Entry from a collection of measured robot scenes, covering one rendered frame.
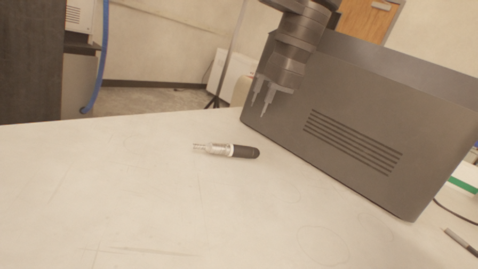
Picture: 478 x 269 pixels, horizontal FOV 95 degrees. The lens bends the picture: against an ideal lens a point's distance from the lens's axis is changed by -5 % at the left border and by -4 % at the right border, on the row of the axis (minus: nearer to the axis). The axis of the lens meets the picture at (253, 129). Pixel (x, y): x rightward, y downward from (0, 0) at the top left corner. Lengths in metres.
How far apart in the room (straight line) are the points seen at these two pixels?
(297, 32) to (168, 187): 0.30
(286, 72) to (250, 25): 4.00
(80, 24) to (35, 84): 1.03
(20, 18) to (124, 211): 0.61
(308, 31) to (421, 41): 3.19
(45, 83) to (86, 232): 0.62
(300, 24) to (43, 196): 0.40
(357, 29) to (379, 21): 0.28
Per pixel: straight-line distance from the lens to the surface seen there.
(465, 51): 3.58
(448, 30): 3.59
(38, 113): 0.89
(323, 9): 0.41
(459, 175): 1.07
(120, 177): 0.36
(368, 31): 3.63
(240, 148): 0.45
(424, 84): 0.52
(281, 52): 0.41
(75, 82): 1.86
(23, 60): 0.83
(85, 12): 1.84
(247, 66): 3.46
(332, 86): 0.52
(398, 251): 0.48
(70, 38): 1.88
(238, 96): 2.78
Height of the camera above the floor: 1.12
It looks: 21 degrees down
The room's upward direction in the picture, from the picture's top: 21 degrees clockwise
